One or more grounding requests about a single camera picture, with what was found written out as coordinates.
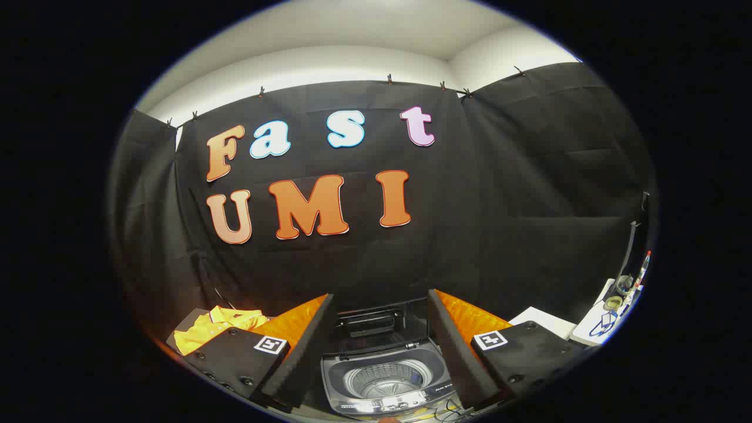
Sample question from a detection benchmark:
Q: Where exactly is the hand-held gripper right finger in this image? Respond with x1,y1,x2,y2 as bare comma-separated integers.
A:
427,288,589,412

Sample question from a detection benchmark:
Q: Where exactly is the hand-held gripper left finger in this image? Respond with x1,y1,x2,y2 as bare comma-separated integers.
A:
184,293,337,414

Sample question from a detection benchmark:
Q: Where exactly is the grey washing machine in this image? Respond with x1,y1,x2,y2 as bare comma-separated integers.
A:
320,340,468,419

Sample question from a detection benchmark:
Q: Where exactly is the yellow polo shirt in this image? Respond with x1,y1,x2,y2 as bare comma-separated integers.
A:
173,305,271,356

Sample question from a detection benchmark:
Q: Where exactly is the grey board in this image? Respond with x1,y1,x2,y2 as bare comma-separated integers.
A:
166,308,213,353

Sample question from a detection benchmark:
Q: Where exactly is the white board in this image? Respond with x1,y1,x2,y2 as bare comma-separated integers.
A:
570,278,644,347

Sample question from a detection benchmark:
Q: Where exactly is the black backdrop cloth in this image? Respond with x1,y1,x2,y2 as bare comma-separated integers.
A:
108,62,656,353

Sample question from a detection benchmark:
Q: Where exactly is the blue cable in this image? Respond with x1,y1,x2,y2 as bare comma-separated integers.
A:
590,311,619,337

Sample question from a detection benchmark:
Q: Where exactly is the grey strap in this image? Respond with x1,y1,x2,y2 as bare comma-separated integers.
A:
622,220,642,283

